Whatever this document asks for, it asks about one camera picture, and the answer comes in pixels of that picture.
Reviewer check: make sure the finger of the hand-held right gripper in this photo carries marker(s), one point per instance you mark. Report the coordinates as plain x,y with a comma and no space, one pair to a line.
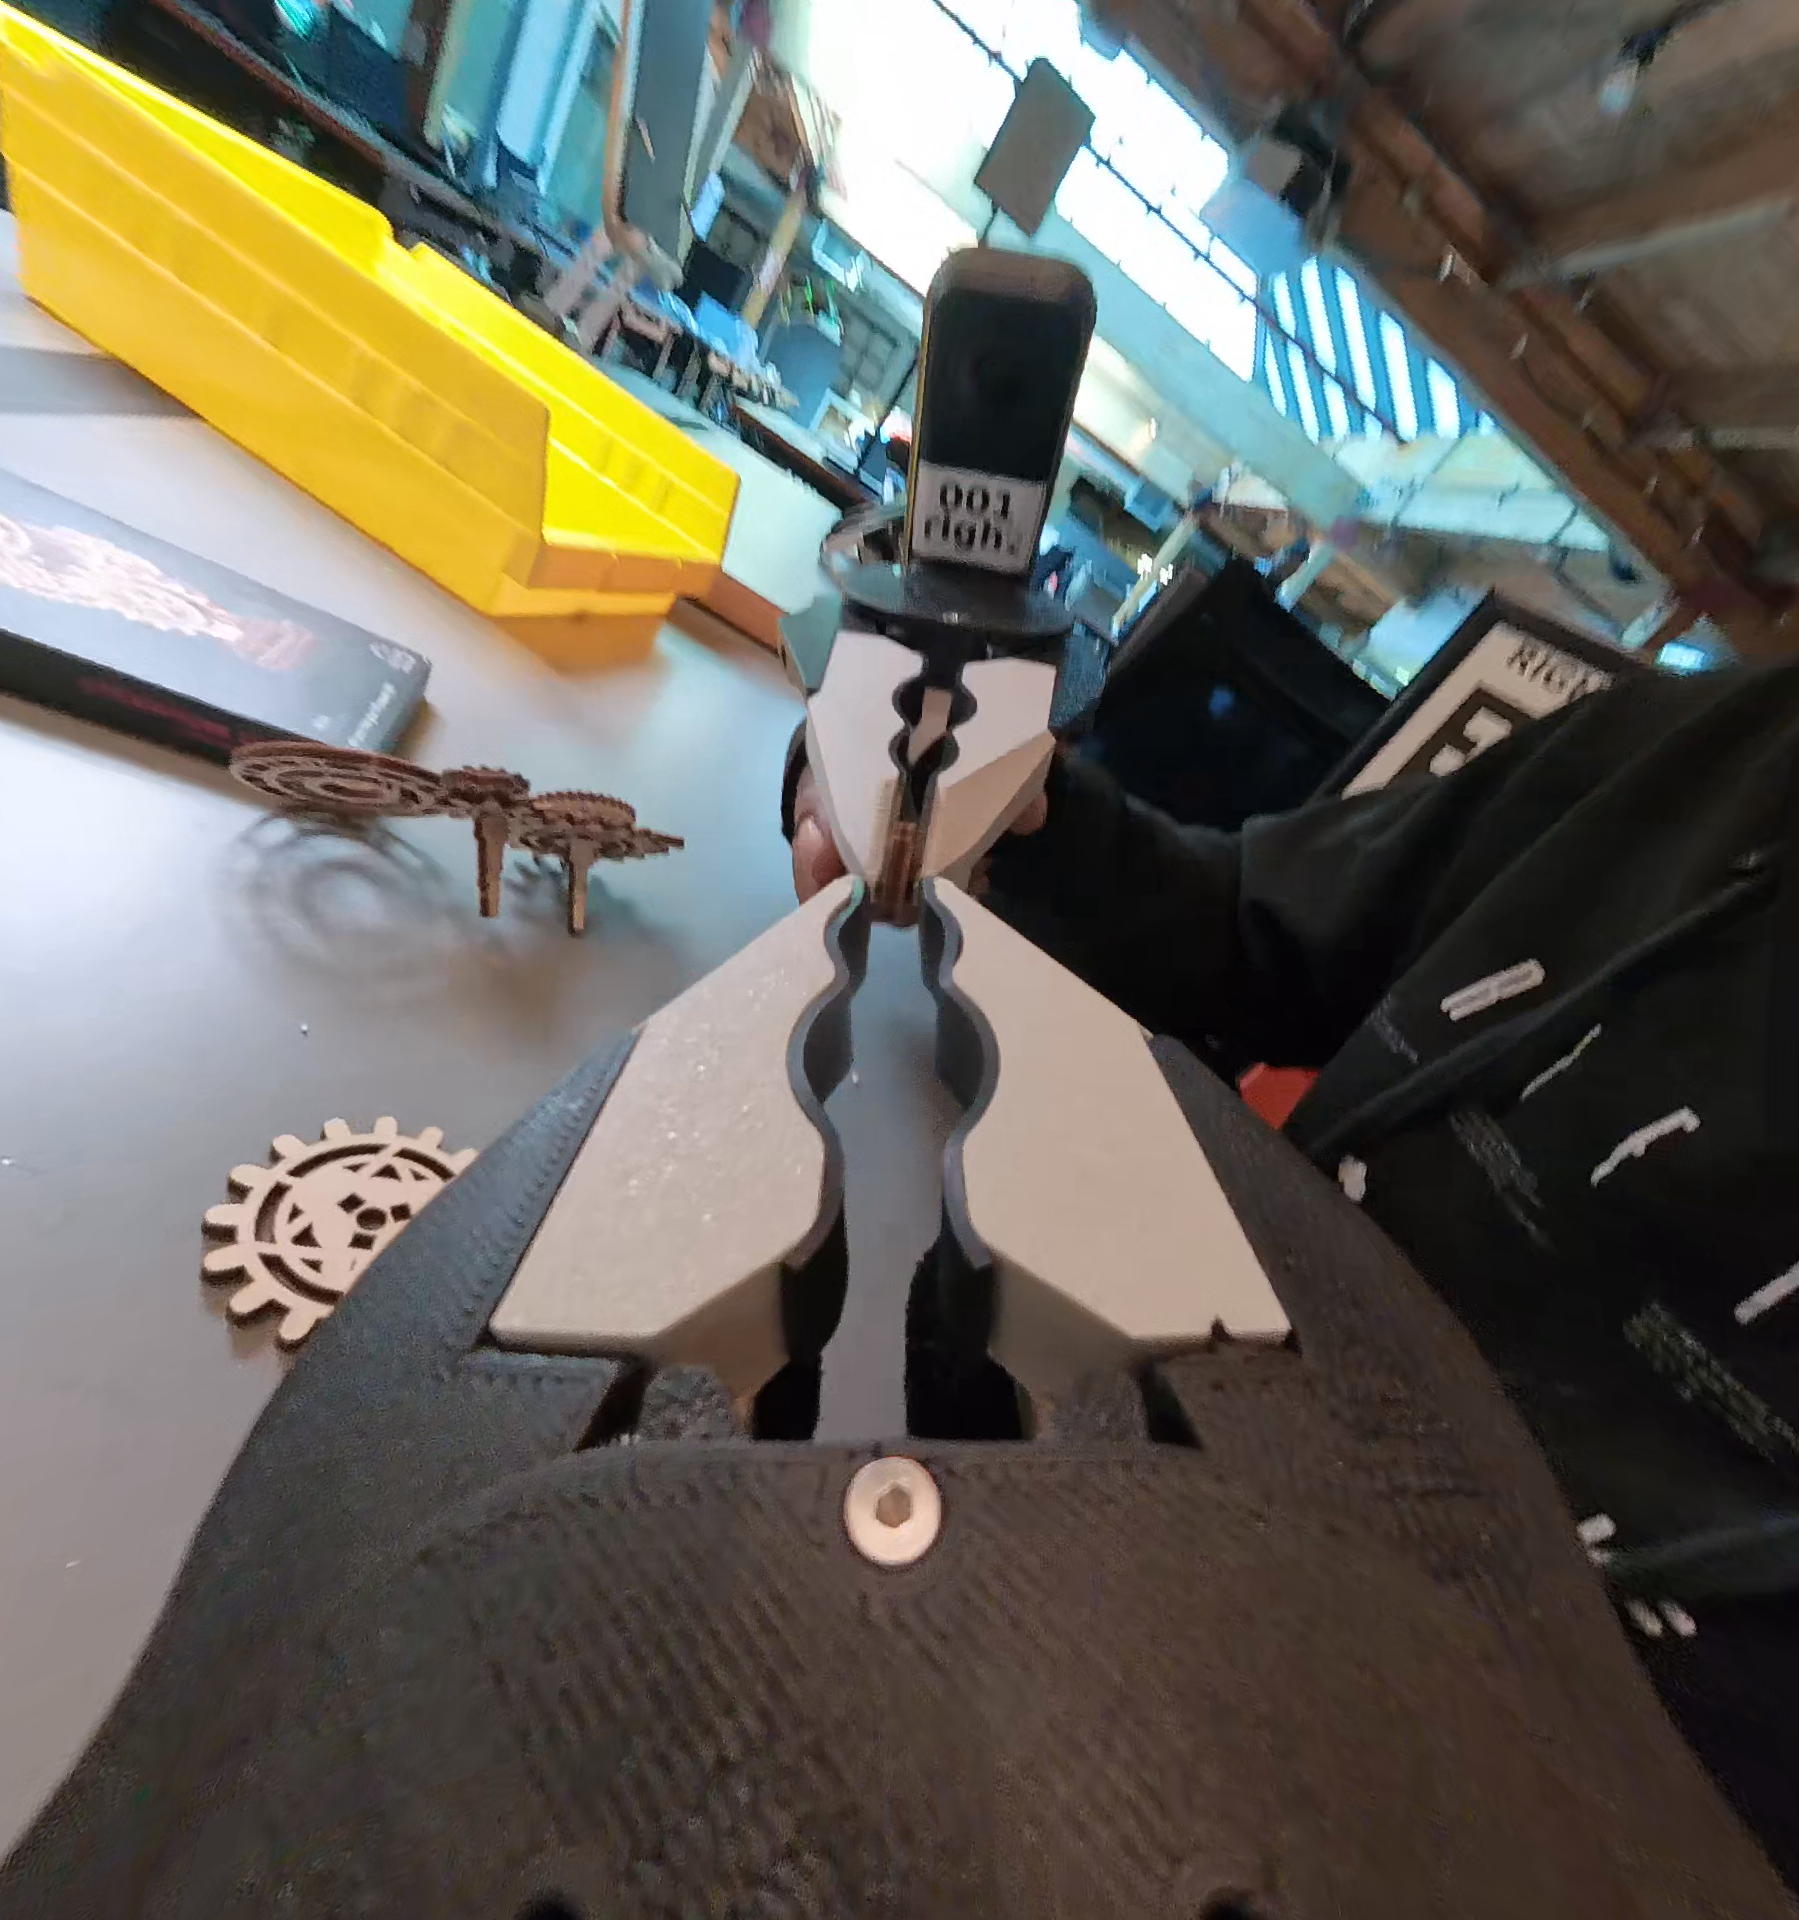
858,721
1005,748

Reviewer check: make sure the person's right forearm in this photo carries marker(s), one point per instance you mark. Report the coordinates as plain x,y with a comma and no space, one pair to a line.
1364,900

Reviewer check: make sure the person's black printed hoodie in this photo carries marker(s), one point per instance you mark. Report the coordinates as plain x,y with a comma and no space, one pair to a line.
1589,1201

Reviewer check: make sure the small wooden connector piece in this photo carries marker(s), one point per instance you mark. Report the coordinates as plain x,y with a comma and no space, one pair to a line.
899,856

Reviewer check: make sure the wood-edged grey table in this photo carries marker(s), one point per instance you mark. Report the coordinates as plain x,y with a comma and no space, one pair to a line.
779,555

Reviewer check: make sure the red orange object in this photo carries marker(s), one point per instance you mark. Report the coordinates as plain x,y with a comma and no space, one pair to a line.
1273,1093

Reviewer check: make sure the wooden gear assembly with pegs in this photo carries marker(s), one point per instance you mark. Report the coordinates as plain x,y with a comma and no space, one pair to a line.
434,795

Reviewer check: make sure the sign on black pole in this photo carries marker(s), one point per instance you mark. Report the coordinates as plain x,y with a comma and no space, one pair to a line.
1036,141

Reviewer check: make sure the person's right hand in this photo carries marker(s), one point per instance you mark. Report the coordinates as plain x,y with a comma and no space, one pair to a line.
812,846

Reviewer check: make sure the black framed white sign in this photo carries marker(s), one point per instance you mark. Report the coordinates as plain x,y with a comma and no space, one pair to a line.
1498,689

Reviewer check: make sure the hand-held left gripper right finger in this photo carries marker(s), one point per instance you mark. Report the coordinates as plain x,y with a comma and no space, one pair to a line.
1123,1185

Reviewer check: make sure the wooden gear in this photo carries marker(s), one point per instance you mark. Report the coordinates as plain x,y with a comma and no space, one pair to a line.
298,1222

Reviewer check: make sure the yellow plastic bin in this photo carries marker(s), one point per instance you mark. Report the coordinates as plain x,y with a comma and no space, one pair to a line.
315,344

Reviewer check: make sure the black puzzle box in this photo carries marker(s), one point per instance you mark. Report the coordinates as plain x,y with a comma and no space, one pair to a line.
132,630

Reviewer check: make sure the black monitor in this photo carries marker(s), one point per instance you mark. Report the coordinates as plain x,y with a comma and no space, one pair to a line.
1215,707

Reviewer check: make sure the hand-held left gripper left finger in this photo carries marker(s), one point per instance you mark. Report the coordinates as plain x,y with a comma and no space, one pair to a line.
674,1185

